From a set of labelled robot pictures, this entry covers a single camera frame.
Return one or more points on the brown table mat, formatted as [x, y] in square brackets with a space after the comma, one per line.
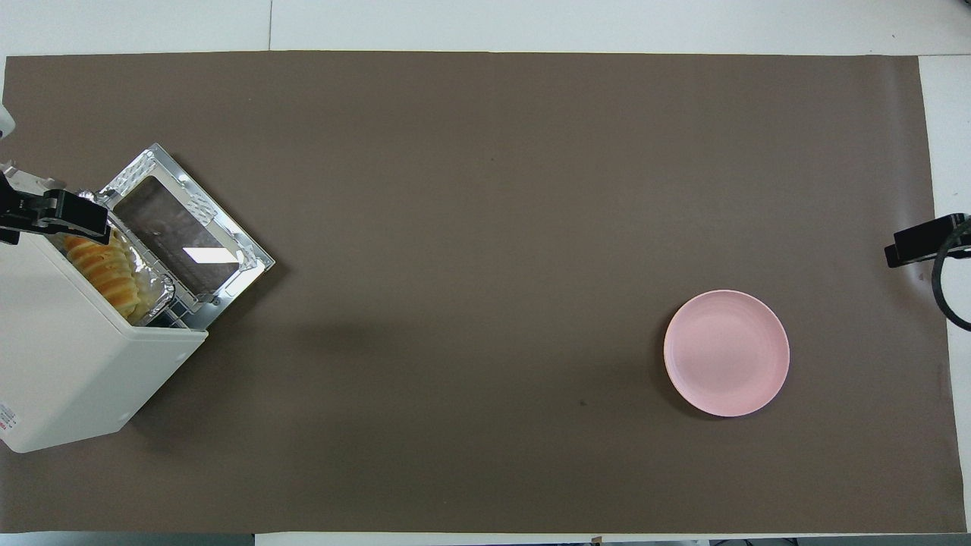
[455, 227]

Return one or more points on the round pink plate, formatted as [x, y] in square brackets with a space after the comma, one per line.
[727, 353]

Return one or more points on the cream toaster oven body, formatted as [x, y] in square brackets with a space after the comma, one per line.
[68, 364]

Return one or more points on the sliced golden bread loaf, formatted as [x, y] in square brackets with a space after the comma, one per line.
[106, 277]

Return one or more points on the aluminium foil tray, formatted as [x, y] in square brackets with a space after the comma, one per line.
[155, 292]

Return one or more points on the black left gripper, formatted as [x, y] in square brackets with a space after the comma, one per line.
[23, 212]

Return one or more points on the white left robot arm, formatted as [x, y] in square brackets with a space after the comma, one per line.
[4, 125]

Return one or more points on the glass oven door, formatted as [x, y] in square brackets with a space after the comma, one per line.
[178, 227]

